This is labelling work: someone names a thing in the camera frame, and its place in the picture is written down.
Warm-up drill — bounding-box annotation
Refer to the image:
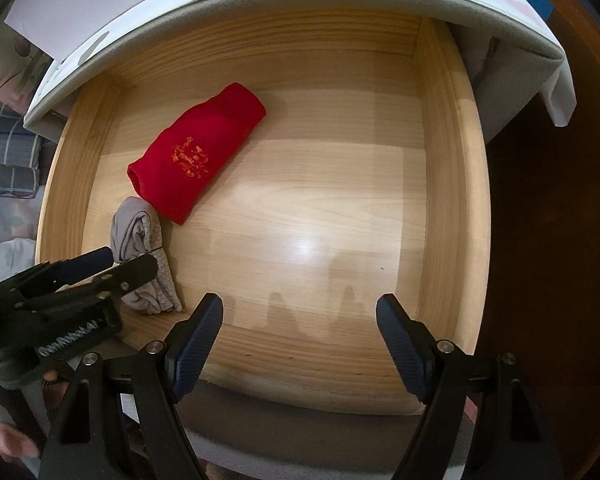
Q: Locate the red underwear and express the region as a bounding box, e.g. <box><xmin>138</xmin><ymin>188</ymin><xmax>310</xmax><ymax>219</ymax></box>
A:
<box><xmin>126</xmin><ymin>82</ymin><xmax>267</xmax><ymax>226</ymax></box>

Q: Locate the white crumpled sheet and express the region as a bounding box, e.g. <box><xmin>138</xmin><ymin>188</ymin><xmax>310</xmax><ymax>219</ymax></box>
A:
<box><xmin>0</xmin><ymin>195</ymin><xmax>43</xmax><ymax>283</ymax></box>

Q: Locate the grey honeycomb patterned underwear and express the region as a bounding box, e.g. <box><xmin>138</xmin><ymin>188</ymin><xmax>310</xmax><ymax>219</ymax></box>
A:
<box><xmin>110</xmin><ymin>196</ymin><xmax>185</xmax><ymax>317</ymax></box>

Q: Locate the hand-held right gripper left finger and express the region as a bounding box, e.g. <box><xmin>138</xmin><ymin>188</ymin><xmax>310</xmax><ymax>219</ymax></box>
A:
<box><xmin>37</xmin><ymin>292</ymin><xmax>225</xmax><ymax>480</ymax></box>

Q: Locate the brown wooden furniture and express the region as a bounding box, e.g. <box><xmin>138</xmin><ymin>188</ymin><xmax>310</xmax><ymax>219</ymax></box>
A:
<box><xmin>526</xmin><ymin>0</ymin><xmax>600</xmax><ymax>171</ymax></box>

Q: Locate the pink floral bedding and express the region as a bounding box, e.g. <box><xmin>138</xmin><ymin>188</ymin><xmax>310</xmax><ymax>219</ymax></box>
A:
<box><xmin>0</xmin><ymin>25</ymin><xmax>56</xmax><ymax>106</ymax></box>

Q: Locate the wooden drawer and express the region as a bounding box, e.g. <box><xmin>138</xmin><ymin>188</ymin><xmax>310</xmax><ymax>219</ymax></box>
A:
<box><xmin>36</xmin><ymin>0</ymin><xmax>491</xmax><ymax>480</ymax></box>

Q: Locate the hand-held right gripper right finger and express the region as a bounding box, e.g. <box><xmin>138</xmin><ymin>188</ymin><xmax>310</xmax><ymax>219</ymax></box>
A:
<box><xmin>375</xmin><ymin>293</ymin><xmax>563</xmax><ymax>480</ymax></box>

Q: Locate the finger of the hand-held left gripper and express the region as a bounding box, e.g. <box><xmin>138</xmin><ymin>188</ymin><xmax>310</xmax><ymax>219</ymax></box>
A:
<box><xmin>10</xmin><ymin>246</ymin><xmax>115</xmax><ymax>301</ymax></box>
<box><xmin>25</xmin><ymin>254</ymin><xmax>159</xmax><ymax>317</ymax></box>

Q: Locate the person's left hand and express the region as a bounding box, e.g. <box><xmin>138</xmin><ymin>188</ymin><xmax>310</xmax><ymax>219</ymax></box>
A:
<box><xmin>0</xmin><ymin>400</ymin><xmax>42</xmax><ymax>462</ymax></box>

